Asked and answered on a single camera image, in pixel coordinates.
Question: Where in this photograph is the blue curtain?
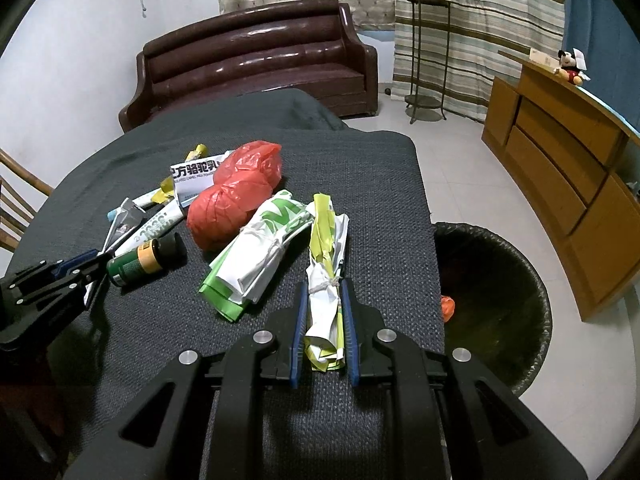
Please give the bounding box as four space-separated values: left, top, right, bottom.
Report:
560 0 640 133

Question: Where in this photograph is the striped curtain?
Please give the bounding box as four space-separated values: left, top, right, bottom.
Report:
392 0 566 123

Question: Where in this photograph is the wooden cabinet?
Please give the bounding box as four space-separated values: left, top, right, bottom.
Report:
481 50 640 322

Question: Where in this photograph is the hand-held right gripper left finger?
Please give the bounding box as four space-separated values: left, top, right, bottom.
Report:
65 282 309 480

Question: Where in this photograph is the white printed pouch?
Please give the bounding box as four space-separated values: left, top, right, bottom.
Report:
167 150 236 211

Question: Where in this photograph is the dark grey tablecloth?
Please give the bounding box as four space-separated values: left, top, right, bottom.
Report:
0 88 446 480

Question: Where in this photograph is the silver blue foil wrapper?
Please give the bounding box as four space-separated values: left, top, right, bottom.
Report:
97 197 146 261

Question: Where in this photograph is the green white plastic bag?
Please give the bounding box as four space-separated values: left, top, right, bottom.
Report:
199 189 316 322

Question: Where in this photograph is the yellow white plastic bag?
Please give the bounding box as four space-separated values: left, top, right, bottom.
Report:
304 192 350 373

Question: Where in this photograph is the mouse plush toy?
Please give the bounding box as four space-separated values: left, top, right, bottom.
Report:
552 49 592 87

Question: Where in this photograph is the brown leather sofa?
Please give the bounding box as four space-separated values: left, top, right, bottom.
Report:
118 0 379 133

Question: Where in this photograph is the black bag-lined trash bin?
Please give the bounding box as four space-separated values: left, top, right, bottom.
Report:
432 222 553 396

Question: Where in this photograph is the yellow wrapper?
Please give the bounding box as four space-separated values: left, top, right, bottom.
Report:
150 144 208 206

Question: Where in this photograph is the white green tube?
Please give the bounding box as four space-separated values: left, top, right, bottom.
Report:
115 200 183 261

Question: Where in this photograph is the small white tube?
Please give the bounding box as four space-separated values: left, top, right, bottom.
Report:
131 187 166 211

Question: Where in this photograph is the wooden chair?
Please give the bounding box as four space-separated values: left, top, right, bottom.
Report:
0 149 55 253

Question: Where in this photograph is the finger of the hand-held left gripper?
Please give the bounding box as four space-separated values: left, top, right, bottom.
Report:
15 255 114 311
10 249 101 291

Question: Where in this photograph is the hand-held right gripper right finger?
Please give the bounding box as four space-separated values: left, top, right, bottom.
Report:
340 277 589 480

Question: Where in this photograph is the red plastic bag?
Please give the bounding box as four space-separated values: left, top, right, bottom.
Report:
186 140 283 252

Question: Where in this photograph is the green bottle with black cap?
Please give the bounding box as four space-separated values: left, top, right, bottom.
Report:
106 232 188 288

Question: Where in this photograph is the metal plant stand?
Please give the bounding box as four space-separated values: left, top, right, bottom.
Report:
404 0 452 125

